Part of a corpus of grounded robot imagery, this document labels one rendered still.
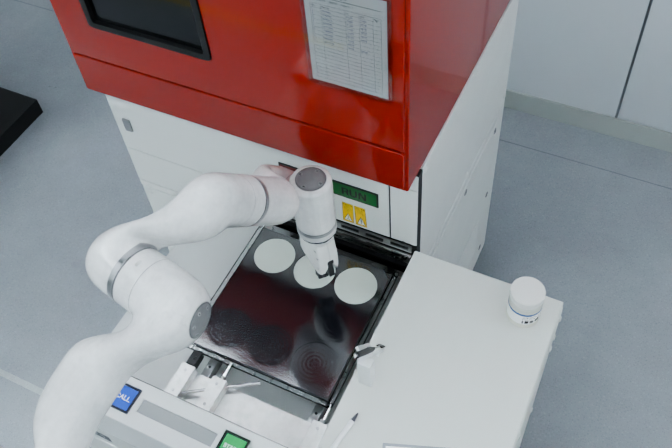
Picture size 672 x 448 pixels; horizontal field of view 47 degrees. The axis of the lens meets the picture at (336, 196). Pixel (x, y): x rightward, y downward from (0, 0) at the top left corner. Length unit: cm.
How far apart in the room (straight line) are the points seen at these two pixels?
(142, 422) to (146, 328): 53
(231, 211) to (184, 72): 49
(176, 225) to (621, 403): 189
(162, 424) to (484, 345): 68
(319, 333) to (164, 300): 66
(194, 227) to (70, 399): 31
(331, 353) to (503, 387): 38
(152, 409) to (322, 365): 37
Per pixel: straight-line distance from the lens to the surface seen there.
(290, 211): 140
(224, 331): 181
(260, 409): 173
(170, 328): 117
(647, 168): 337
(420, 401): 163
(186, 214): 120
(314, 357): 175
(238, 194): 124
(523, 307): 165
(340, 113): 148
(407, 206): 169
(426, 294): 174
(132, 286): 121
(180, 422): 167
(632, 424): 276
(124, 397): 172
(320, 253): 163
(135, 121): 200
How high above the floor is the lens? 245
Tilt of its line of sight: 51 degrees down
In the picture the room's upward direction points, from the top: 6 degrees counter-clockwise
